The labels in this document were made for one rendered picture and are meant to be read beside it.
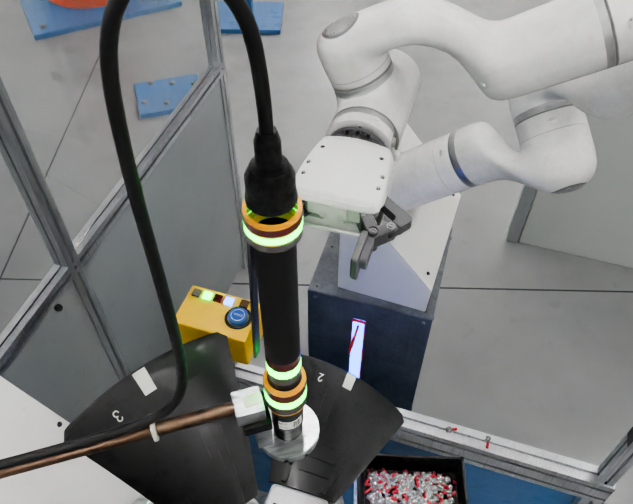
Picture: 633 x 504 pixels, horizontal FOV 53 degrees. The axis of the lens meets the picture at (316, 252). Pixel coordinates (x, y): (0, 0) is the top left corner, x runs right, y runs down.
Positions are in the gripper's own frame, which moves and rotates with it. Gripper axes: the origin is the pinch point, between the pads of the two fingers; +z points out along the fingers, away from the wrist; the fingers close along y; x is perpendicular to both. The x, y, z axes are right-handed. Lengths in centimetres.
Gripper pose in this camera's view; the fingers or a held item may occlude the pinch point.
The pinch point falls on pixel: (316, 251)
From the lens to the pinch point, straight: 63.8
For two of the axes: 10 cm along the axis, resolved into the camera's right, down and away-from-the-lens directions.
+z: -3.1, 7.3, -6.1
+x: -0.1, -6.4, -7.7
